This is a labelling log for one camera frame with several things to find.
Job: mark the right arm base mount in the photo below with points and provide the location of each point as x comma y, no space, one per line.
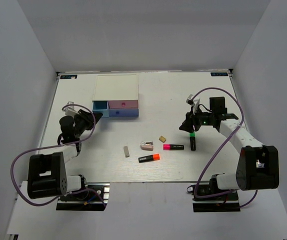
218,204

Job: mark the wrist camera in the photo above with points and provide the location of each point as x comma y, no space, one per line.
193,101
69,110

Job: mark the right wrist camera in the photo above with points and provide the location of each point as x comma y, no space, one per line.
193,101

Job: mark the wide purple-blue drawer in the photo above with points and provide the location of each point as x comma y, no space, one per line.
124,112

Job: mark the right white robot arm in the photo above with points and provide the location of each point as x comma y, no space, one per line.
258,164

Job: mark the green cap highlighter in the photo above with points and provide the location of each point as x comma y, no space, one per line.
192,139

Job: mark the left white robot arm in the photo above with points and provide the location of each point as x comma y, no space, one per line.
47,175

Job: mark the small blue drawer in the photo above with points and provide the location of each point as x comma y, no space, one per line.
101,107

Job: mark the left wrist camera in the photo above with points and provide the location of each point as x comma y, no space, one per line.
69,110

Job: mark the grey eraser stick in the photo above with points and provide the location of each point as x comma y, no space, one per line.
126,151

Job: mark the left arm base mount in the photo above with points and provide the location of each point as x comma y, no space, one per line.
90,201

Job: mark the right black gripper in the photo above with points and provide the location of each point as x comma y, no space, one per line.
187,125

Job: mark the orange cap highlighter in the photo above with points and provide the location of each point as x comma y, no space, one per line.
149,158

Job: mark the small tan eraser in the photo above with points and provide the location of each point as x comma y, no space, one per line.
162,139

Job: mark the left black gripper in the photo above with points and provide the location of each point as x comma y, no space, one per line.
86,116

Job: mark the pink drawer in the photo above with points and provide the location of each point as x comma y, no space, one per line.
123,104

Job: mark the pink cap highlighter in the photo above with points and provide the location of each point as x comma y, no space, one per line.
173,147

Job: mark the white mini drawer cabinet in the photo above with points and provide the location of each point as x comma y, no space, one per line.
116,87

